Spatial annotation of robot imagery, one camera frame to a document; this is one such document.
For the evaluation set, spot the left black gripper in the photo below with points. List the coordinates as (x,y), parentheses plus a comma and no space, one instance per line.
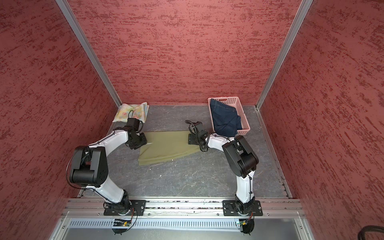
(144,141)

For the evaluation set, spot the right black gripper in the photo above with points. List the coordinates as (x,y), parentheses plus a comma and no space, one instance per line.
(191,139)

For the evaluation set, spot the olive green skirt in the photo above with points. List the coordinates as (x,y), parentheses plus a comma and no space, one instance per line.
(165,146)

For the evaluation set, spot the floral pastel skirt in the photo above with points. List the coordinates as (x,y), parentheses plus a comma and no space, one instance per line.
(126,111)

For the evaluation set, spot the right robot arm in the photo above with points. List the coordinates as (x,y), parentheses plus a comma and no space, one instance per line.
(240,156)

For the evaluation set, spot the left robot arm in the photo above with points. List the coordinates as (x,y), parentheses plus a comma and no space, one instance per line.
(90,171)

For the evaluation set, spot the blue denim skirt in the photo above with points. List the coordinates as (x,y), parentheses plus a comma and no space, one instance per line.
(226,120)

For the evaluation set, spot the pink plastic basket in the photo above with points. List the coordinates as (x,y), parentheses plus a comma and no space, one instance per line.
(234,102)

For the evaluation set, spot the left circuit board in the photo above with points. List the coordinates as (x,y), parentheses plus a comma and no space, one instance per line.
(122,223)

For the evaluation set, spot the circuit board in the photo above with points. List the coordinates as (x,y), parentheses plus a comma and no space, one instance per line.
(246,223)
(122,223)

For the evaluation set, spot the right circuit board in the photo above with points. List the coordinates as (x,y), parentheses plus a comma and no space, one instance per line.
(246,223)

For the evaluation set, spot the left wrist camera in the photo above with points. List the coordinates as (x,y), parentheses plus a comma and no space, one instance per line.
(135,124)

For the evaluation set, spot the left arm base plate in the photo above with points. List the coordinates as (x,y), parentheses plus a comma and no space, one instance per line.
(134,207)

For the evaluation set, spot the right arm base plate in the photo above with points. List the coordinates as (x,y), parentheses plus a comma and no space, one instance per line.
(234,208)

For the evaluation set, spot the aluminium front rail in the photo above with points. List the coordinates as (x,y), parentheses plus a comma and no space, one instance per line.
(194,208)

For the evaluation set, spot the left corner aluminium post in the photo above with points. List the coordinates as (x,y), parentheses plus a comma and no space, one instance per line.
(83,40)

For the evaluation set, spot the corner aluminium post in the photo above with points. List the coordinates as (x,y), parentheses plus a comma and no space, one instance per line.
(83,40)
(290,37)

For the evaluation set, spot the right corner aluminium post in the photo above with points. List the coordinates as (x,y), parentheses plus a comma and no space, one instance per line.
(290,37)

